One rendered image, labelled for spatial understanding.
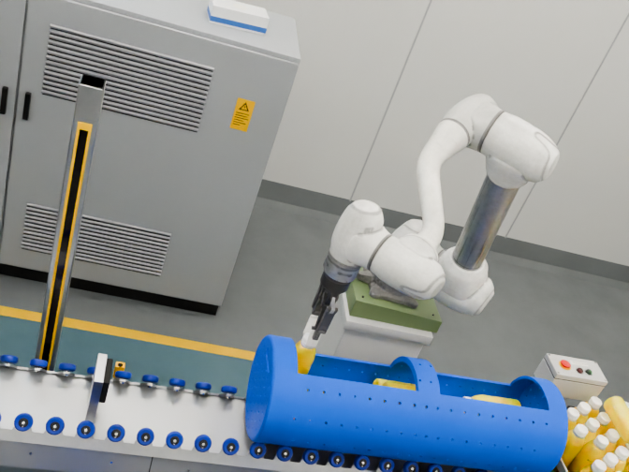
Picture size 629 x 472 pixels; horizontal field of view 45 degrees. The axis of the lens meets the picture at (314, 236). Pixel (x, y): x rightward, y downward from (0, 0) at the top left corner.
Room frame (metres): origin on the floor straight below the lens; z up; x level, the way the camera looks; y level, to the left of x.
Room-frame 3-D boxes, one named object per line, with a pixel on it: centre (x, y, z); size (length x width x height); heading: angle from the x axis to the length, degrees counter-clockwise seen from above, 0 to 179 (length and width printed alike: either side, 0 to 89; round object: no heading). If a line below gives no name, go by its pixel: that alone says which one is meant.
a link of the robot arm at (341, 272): (1.60, -0.09, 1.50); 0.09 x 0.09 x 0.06
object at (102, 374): (1.39, 0.38, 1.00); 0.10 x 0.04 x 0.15; 18
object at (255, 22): (3.13, 0.64, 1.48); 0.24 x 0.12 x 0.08; 114
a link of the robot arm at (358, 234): (1.60, -0.10, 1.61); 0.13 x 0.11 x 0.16; 68
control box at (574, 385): (2.14, -0.99, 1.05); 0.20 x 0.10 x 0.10; 108
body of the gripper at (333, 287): (1.60, -0.09, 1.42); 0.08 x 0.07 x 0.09; 18
